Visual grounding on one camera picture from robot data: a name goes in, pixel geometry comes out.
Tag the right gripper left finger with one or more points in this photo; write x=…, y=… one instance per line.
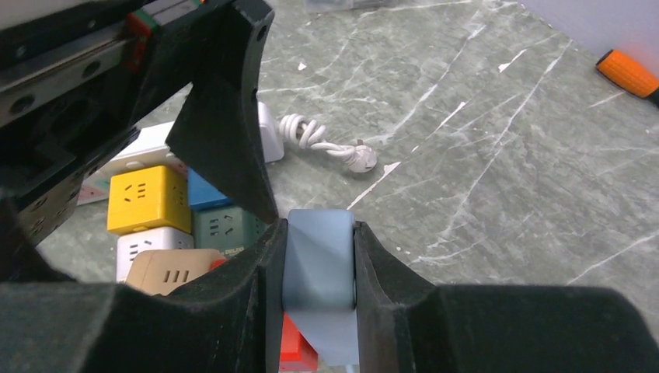
x=228, y=320

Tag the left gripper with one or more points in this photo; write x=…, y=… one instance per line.
x=75, y=80

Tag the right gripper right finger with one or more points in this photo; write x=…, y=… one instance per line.
x=407, y=324

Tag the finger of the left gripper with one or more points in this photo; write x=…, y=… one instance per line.
x=217, y=132

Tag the blue cube socket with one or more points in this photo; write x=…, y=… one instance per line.
x=202, y=195

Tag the white power strip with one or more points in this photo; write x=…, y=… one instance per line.
x=151, y=149

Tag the red cube socket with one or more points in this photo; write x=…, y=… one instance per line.
x=296, y=353

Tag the yellow cube socket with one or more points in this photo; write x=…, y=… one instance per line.
x=148, y=198

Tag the beige cube socket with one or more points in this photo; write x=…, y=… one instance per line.
x=159, y=272

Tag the dark green cube socket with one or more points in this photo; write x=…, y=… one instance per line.
x=228, y=229

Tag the light blue power strip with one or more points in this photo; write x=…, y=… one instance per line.
x=319, y=293

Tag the white cube socket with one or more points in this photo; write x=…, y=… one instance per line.
x=130, y=245

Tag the clear plastic organizer box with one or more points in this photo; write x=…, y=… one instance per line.
x=321, y=6

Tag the orange handled screwdriver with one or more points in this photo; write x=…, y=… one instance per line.
x=629, y=75

